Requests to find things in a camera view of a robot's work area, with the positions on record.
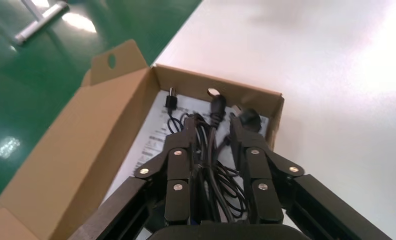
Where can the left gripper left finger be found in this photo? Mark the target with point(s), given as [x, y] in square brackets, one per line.
[177, 172]

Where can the white metal stand leg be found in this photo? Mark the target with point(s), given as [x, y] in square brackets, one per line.
[40, 21]

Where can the brown cardboard box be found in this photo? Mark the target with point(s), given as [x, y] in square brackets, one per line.
[85, 139]

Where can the printed white paper sheet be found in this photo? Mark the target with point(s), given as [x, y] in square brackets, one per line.
[151, 139]

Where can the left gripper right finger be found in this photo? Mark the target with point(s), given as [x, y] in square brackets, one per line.
[260, 172]

